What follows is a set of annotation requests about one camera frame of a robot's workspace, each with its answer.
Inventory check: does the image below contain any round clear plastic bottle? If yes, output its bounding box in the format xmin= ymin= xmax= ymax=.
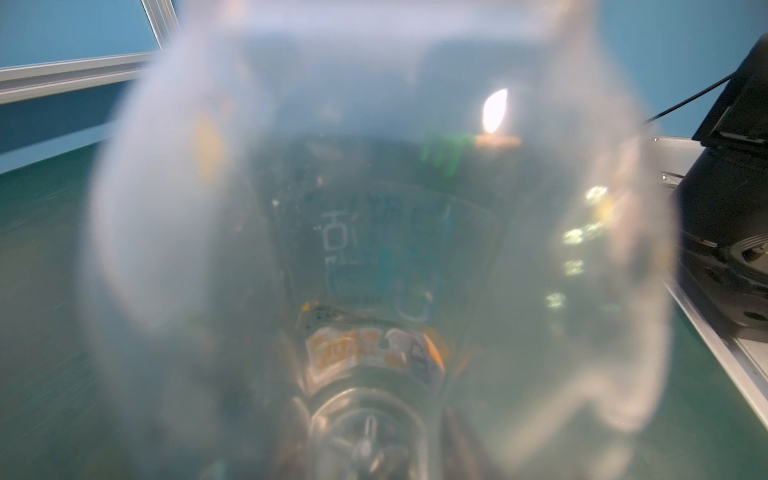
xmin=80 ymin=1 xmax=677 ymax=479

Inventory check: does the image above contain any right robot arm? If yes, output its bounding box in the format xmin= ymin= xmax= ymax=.
xmin=674 ymin=36 xmax=767 ymax=338

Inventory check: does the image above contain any green toy rake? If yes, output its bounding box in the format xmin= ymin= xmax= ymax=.
xmin=419 ymin=134 xmax=522 ymax=178

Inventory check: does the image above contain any left aluminium frame post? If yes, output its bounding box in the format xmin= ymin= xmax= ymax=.
xmin=141 ymin=0 xmax=179 ymax=49

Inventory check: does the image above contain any aluminium front rail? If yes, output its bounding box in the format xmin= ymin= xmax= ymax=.
xmin=651 ymin=136 xmax=767 ymax=425

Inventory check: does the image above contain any aluminium back frame bar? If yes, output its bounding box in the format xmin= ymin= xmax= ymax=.
xmin=1 ymin=52 xmax=154 ymax=105

